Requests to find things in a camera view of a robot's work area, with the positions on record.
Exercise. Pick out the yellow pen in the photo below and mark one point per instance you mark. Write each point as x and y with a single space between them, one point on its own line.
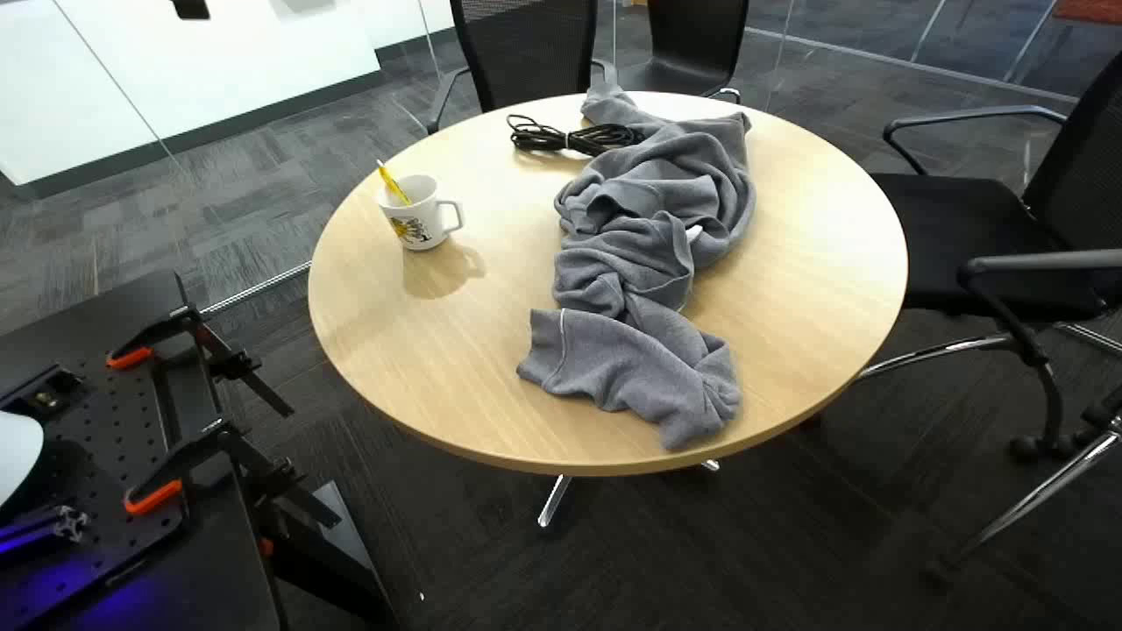
390 183

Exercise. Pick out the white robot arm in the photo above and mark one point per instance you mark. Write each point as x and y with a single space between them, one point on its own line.
15 449

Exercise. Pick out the white printed mug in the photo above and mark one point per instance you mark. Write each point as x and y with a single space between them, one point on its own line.
423 216

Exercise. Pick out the grey cloth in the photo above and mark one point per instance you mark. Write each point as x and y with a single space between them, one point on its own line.
636 257

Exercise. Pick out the chrome table base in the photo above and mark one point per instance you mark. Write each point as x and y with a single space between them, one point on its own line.
552 499

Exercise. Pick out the black mesh office chair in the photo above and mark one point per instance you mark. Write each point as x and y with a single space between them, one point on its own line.
526 47
697 40
1027 269
983 234

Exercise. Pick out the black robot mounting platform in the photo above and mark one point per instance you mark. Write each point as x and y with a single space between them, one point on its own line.
106 423

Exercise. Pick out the orange bench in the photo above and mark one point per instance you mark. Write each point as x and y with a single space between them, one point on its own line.
1092 7

